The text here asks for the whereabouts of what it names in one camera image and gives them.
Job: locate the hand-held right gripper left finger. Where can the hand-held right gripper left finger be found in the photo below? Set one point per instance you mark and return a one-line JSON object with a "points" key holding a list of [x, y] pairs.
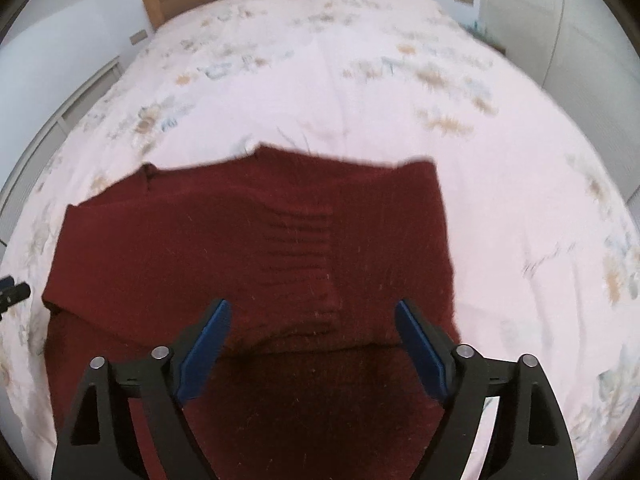
{"points": [[202, 355]]}

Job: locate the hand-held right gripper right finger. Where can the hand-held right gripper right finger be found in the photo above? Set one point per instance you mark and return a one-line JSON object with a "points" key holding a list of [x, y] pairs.
{"points": [[425, 355]]}

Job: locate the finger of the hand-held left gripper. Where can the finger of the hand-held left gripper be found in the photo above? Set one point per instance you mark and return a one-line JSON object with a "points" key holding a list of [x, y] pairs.
{"points": [[17, 295], [6, 281]]}

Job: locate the dark red knit sweater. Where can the dark red knit sweater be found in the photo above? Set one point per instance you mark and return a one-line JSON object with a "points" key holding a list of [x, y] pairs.
{"points": [[250, 240]]}

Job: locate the bed with floral duvet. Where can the bed with floral duvet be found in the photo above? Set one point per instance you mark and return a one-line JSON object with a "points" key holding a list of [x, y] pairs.
{"points": [[325, 85]]}

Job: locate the wooden nightstand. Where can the wooden nightstand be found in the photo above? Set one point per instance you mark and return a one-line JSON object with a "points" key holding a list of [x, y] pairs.
{"points": [[487, 40]]}

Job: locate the white wardrobe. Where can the white wardrobe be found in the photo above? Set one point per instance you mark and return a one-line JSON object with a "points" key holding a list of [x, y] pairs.
{"points": [[565, 35]]}

